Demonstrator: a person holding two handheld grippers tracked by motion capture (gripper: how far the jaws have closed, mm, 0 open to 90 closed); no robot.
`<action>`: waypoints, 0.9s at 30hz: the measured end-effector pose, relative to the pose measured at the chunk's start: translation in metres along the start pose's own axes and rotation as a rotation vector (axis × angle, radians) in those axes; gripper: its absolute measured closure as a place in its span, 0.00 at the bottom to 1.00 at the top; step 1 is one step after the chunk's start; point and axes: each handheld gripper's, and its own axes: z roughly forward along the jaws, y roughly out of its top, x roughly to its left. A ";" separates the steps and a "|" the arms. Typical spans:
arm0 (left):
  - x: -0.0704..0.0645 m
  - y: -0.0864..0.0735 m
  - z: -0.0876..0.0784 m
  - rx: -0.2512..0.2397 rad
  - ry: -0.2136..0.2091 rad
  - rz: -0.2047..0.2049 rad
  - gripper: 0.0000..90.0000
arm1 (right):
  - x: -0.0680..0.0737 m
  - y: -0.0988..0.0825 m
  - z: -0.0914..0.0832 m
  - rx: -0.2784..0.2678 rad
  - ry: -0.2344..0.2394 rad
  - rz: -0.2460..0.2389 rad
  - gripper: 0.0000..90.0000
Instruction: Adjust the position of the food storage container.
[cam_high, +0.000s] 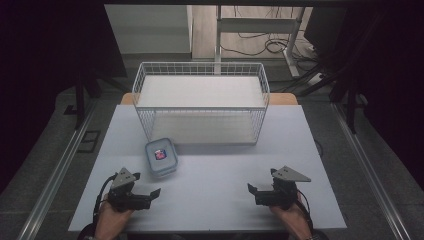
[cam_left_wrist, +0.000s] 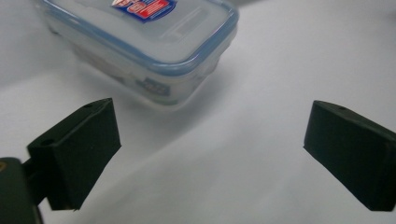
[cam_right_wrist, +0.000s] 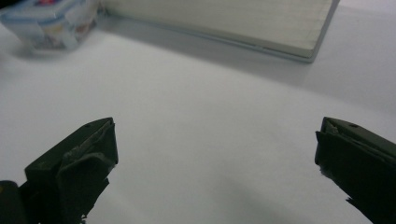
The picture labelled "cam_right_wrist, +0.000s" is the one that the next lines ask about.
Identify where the clear plastic lidded container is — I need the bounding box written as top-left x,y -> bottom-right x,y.
0,0 -> 101,51

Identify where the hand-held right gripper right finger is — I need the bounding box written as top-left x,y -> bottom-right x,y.
314,117 -> 396,224

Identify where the thick white book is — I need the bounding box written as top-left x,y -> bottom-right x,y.
100,0 -> 341,64

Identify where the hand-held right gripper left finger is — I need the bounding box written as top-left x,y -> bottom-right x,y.
19,117 -> 120,224

